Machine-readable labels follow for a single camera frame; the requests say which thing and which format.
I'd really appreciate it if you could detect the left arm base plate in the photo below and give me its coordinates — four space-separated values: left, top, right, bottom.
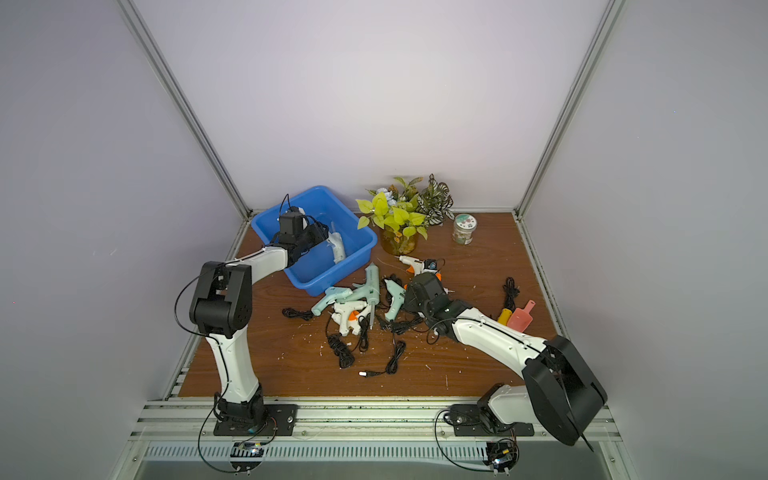
214 402 298 436

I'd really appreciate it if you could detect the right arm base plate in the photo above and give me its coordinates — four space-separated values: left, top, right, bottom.
442 404 535 437

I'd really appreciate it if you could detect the green leafy potted plant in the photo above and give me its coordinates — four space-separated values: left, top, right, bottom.
356 177 428 256

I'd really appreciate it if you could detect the long mint glue gun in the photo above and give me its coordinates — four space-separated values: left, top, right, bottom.
352 263 381 314

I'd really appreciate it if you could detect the pink plastic scoop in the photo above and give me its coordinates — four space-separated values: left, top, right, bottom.
506 300 536 332

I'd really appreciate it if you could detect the black cable with plug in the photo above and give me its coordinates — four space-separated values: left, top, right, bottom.
358 339 408 379

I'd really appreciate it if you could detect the black coiled power cable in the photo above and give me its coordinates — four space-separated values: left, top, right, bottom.
325 314 356 370

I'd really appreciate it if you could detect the small clear glass jar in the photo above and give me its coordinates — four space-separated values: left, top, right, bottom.
452 213 478 245

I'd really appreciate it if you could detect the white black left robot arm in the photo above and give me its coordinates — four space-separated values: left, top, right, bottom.
189 207 329 429

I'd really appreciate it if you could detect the white light-blue glue gun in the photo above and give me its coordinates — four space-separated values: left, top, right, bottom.
327 232 346 264

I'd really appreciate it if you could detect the striped dark leaf plant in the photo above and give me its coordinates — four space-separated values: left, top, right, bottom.
418 174 455 226

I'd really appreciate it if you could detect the white orange glue gun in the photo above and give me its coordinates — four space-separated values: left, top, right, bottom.
331 300 372 337

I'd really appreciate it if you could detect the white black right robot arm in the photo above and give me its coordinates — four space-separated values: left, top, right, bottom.
403 272 608 446

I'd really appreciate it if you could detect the aluminium front rail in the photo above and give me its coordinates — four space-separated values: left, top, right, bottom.
129 397 555 471

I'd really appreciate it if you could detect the yellow glue gun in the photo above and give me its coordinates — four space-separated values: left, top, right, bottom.
497 308 513 325

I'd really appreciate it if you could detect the blue plastic storage box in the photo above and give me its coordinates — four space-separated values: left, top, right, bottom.
251 186 378 297

